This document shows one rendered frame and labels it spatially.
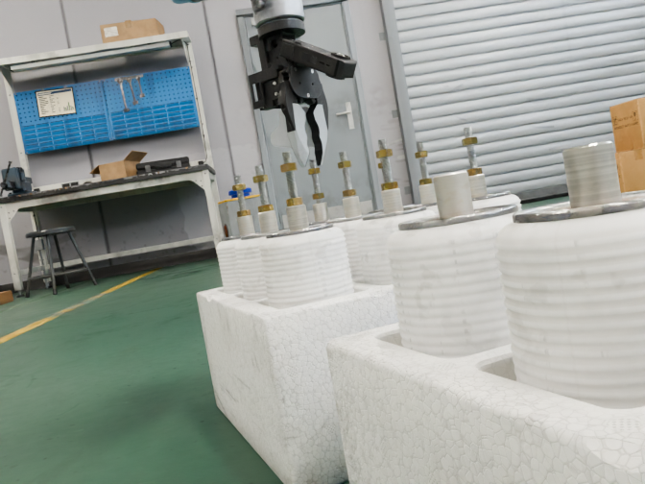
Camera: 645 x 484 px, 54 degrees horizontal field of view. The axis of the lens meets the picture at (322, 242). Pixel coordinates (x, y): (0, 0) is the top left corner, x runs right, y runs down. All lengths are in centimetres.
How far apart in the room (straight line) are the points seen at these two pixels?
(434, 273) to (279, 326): 27
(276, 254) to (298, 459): 20
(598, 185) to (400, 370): 14
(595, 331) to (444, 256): 12
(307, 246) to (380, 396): 29
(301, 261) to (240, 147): 513
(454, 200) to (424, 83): 555
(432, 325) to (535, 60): 596
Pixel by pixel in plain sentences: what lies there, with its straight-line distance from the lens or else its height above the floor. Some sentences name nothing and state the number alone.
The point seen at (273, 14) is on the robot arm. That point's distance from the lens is 98.
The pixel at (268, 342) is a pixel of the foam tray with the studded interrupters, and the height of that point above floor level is 16.
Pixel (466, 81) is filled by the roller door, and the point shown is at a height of 118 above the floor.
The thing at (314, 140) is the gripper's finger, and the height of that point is 38.
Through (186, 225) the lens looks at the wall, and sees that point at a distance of 578.
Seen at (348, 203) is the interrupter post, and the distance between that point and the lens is 84.
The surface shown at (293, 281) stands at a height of 20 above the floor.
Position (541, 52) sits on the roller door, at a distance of 635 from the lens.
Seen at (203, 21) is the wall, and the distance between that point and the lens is 601.
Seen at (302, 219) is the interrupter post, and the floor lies 26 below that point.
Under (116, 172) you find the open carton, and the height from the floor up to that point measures 84.
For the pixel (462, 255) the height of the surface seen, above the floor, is 23.
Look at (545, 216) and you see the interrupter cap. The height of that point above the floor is 25.
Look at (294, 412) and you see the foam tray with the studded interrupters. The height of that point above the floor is 8.
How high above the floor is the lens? 27
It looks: 3 degrees down
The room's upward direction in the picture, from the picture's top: 10 degrees counter-clockwise
